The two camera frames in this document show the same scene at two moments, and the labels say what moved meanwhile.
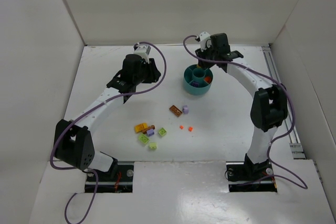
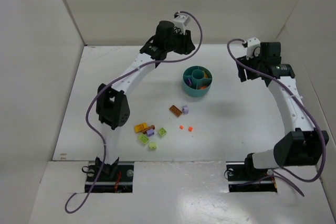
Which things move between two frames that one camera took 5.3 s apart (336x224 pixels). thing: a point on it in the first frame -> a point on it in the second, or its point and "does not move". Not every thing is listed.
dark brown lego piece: x=148 y=128 does not move
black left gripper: x=153 y=70 -> x=186 y=43
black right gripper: x=229 y=56 -> x=243 y=67
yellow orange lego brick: x=140 y=127 does not move
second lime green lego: x=162 y=131 does not move
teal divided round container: x=197 y=81 does not move
